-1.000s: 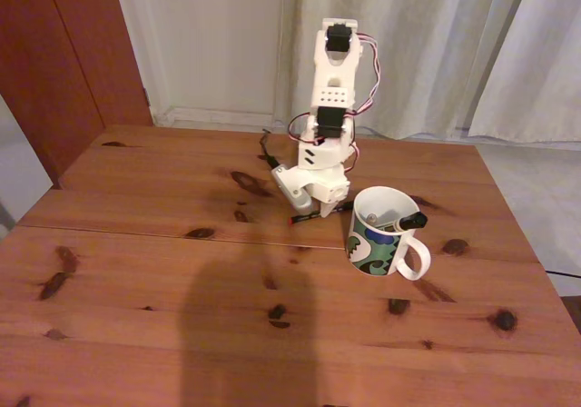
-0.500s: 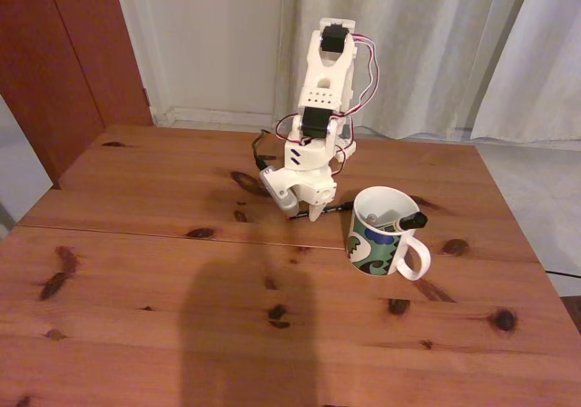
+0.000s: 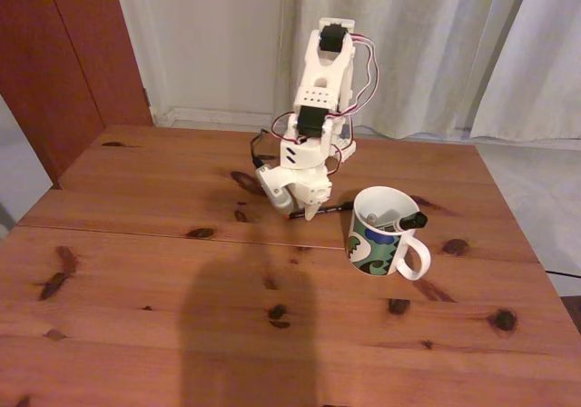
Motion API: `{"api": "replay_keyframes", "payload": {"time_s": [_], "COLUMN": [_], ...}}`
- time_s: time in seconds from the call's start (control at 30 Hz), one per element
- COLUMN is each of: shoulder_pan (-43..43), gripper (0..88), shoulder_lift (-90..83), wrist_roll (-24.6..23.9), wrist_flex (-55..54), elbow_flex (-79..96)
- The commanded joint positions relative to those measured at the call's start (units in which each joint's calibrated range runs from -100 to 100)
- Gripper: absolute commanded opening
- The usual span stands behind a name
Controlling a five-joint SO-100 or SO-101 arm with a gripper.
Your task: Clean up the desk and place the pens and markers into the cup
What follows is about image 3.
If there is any black pen red end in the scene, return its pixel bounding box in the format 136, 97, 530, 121
285, 201, 353, 222

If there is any white marker black cap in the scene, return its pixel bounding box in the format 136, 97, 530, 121
379, 211, 430, 234

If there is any white mug green blue pattern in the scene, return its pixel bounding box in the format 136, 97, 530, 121
345, 185, 432, 283

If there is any brown wooden cabinet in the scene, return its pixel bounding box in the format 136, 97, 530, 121
0, 0, 154, 190

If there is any silver camera box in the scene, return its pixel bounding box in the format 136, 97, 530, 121
253, 164, 299, 218

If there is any black camera cable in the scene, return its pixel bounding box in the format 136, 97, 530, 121
250, 128, 274, 170

